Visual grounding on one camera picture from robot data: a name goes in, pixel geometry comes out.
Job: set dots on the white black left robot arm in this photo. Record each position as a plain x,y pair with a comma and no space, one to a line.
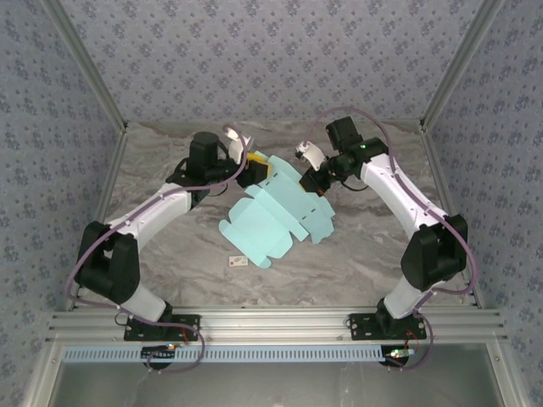
148,212

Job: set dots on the aluminium side rail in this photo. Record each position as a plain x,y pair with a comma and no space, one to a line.
440,178
109,178

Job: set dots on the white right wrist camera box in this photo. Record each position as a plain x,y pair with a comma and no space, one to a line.
311,153

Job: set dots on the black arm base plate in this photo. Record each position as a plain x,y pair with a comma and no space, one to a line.
186,324
362,326

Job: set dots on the aluminium frame leg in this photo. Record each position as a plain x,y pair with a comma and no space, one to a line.
505,381
39,381

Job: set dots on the small white card red dot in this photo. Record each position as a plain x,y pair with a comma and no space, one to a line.
237,261

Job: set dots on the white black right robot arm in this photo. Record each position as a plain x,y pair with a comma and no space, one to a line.
399,195

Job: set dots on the steel sheet panel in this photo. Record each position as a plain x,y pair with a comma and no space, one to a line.
271,390

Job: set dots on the small controller board with LED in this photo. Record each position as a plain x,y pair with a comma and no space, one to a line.
399,354
159,352

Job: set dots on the teal paper box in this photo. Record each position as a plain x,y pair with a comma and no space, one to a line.
259,220

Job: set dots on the aluminium frame post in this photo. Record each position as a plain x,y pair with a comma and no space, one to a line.
459,63
88,63

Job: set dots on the aluminium mounting rail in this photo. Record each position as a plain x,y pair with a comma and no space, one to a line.
271,326

